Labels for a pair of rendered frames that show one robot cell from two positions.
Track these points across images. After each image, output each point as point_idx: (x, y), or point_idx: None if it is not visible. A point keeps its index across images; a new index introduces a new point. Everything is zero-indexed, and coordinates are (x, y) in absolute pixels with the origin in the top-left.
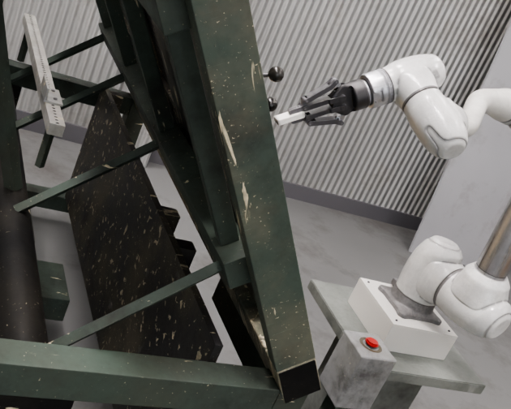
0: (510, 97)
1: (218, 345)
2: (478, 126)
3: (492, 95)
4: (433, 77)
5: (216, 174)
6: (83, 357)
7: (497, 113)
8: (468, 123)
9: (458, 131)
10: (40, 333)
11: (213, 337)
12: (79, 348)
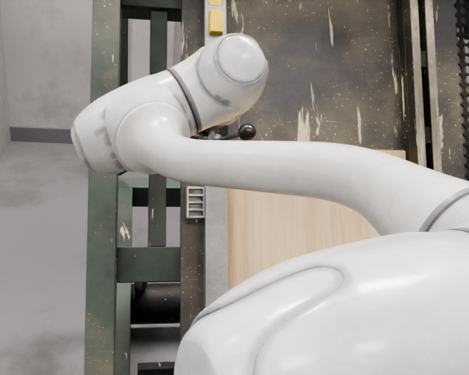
0: (410, 191)
1: (138, 365)
2: (178, 161)
3: (356, 161)
4: (190, 59)
5: None
6: (117, 289)
7: (376, 229)
8: (121, 122)
9: (80, 113)
10: (173, 295)
11: (150, 363)
12: (128, 288)
